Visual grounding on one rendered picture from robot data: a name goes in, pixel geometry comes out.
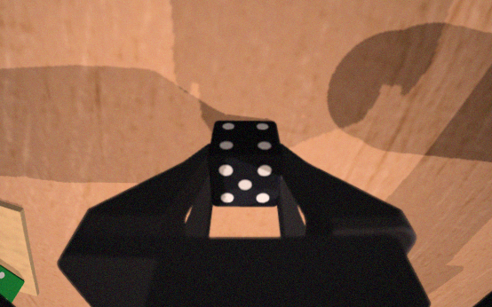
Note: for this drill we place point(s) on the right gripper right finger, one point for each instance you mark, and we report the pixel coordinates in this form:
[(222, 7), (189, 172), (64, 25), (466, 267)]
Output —
[(333, 207)]

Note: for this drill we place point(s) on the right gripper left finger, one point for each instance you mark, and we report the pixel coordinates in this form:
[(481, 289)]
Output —
[(160, 204)]

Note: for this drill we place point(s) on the black die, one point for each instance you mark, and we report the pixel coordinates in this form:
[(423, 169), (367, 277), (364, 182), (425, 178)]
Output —
[(245, 164)]

